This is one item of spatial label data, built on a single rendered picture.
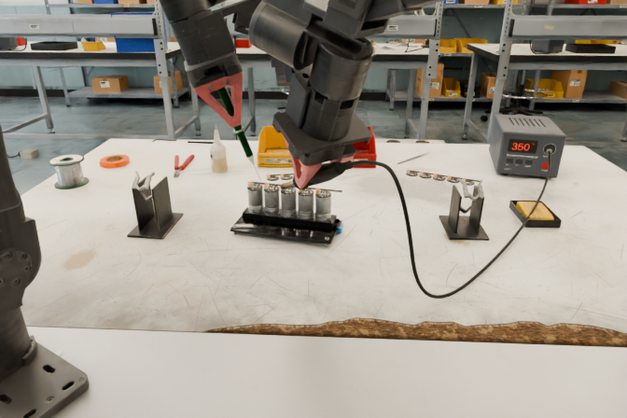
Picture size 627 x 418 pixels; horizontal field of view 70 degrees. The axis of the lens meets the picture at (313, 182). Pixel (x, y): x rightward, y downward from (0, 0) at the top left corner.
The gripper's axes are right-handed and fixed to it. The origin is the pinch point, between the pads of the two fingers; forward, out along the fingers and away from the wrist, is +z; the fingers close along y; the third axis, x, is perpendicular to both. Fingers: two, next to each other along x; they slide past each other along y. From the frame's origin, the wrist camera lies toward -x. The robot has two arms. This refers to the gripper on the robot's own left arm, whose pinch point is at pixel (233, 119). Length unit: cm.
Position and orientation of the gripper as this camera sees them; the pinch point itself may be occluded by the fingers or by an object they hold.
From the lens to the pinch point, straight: 65.2
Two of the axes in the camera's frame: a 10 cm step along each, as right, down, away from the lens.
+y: -2.9, -3.7, 8.8
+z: 3.0, 8.4, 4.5
